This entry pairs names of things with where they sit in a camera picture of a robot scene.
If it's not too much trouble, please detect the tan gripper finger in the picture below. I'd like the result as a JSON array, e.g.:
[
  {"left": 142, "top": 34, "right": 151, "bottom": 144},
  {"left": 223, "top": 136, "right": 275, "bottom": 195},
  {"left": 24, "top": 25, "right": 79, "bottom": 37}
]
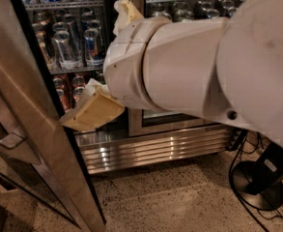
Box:
[
  {"left": 113, "top": 0, "right": 144, "bottom": 37},
  {"left": 60, "top": 78, "right": 125, "bottom": 131}
]

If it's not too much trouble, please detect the glass fridge door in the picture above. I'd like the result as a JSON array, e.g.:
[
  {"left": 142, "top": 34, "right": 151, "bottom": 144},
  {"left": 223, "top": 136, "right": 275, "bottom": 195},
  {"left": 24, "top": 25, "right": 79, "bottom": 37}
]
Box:
[
  {"left": 127, "top": 0, "right": 245, "bottom": 136},
  {"left": 0, "top": 0, "right": 105, "bottom": 232}
]

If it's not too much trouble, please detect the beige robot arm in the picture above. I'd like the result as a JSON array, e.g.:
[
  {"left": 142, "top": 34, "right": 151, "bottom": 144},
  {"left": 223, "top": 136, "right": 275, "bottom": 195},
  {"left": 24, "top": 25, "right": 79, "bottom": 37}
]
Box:
[{"left": 61, "top": 0, "right": 283, "bottom": 148}]

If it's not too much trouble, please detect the stainless fridge bottom grille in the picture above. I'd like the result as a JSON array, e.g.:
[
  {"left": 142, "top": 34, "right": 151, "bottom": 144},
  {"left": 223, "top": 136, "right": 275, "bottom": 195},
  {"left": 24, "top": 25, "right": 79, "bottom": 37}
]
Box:
[{"left": 76, "top": 124, "right": 240, "bottom": 175}]

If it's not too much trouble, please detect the orange soda can right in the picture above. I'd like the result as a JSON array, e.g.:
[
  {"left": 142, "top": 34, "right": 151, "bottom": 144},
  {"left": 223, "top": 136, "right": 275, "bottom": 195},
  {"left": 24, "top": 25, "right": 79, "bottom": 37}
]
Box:
[{"left": 72, "top": 86, "right": 84, "bottom": 106}]

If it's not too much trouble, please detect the orange soda can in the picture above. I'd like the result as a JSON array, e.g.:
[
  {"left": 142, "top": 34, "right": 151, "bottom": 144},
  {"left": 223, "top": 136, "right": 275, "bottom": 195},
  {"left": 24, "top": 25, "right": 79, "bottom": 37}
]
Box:
[
  {"left": 72, "top": 86, "right": 84, "bottom": 106},
  {"left": 56, "top": 89, "right": 71, "bottom": 111}
]

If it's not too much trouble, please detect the orange soda can middle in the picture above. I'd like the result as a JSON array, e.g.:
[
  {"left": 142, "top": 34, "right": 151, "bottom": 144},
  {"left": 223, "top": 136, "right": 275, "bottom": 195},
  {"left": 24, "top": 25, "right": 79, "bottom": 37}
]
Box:
[{"left": 56, "top": 89, "right": 71, "bottom": 111}]

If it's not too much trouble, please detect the blue silver energy can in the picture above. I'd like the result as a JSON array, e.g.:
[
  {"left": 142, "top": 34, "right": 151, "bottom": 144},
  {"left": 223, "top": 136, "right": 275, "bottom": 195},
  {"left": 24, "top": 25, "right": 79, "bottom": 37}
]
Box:
[{"left": 84, "top": 28, "right": 104, "bottom": 67}]

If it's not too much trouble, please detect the silver tall can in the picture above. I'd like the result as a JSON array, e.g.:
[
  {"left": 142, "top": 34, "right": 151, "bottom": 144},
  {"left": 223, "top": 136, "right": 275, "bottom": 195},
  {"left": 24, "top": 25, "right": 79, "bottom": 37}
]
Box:
[{"left": 53, "top": 31, "right": 82, "bottom": 70}]

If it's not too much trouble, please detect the gold drink can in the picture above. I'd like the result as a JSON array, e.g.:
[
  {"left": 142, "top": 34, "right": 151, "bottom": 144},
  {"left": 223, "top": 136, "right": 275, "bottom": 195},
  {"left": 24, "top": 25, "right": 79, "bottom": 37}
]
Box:
[{"left": 36, "top": 31, "right": 56, "bottom": 70}]

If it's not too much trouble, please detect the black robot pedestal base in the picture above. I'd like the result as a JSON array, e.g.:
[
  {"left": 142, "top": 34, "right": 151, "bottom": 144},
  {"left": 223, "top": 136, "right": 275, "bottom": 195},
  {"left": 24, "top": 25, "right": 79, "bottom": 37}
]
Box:
[{"left": 230, "top": 143, "right": 283, "bottom": 211}]

